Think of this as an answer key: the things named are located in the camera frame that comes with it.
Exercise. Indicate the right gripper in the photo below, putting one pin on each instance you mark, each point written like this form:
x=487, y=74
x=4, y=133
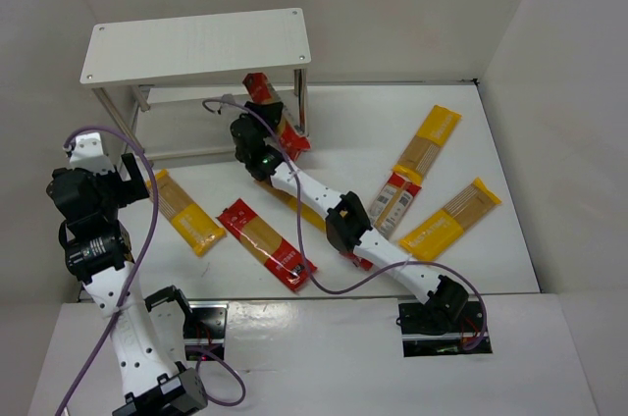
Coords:
x=265, y=109

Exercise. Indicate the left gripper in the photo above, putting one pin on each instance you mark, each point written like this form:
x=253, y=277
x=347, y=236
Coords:
x=130, y=180

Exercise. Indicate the red spaghetti bag top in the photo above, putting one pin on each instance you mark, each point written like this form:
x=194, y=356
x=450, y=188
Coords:
x=262, y=92

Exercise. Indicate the red spaghetti bag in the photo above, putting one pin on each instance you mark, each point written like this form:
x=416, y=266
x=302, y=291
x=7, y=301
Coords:
x=267, y=246
x=262, y=92

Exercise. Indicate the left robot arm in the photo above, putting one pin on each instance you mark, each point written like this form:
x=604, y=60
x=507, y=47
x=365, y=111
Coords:
x=99, y=255

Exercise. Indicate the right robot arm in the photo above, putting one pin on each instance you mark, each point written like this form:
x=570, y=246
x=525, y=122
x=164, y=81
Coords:
x=347, y=226

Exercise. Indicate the white two-tier shelf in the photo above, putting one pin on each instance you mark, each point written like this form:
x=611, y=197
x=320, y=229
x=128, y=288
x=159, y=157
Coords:
x=151, y=76

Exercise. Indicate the yellow spaghetti bag left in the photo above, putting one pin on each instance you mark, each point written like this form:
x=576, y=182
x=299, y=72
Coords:
x=191, y=222

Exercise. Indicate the yellow spaghetti bag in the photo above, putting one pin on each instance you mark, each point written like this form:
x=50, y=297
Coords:
x=423, y=149
x=446, y=226
x=191, y=222
x=307, y=214

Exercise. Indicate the yellow spaghetti bag centre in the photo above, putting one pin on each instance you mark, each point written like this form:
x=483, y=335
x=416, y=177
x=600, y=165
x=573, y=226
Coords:
x=307, y=214

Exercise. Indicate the red spaghetti bag lower centre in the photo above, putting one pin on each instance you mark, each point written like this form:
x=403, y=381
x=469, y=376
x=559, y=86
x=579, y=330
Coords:
x=267, y=246

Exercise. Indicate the red spaghetti bag label side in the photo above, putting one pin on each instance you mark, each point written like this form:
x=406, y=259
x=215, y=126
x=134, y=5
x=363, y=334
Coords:
x=389, y=206

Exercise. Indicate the yellow spaghetti bag upper right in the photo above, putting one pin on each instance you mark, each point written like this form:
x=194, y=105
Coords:
x=423, y=149

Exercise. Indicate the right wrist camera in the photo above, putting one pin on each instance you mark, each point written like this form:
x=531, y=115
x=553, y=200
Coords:
x=229, y=100

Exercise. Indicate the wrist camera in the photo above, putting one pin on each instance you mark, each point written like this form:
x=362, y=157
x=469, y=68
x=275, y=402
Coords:
x=87, y=152
x=229, y=100

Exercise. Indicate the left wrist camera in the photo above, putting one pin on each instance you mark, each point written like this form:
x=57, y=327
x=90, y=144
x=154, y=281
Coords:
x=87, y=152

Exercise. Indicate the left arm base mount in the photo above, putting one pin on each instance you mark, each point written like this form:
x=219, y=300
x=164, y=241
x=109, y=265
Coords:
x=205, y=327

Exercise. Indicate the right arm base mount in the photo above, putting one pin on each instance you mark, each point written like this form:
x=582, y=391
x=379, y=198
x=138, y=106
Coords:
x=419, y=339

